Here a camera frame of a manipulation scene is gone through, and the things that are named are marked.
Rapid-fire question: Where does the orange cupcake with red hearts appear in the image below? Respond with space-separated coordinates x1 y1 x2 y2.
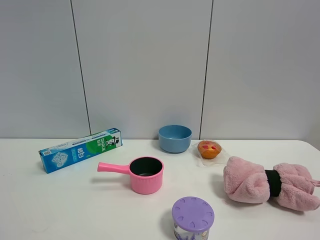
197 140 222 160

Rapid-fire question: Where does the pink towel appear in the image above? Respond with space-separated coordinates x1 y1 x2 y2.
223 156 320 212

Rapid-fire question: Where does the green blue toothpaste box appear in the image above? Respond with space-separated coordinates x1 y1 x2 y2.
38 128 123 174

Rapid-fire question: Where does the pink saucepan with handle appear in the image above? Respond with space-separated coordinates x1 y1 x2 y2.
97 156 165 195

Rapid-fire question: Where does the purple lidded jar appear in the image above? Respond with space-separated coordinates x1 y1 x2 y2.
171 196 215 240

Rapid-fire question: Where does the black band on towel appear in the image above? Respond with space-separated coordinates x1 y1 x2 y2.
265 170 282 198

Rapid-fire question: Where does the clear plastic cupcake wrapper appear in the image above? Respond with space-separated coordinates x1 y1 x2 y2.
189 139 231 167

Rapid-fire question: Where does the blue bowl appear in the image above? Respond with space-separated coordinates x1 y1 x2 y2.
158 125 192 154

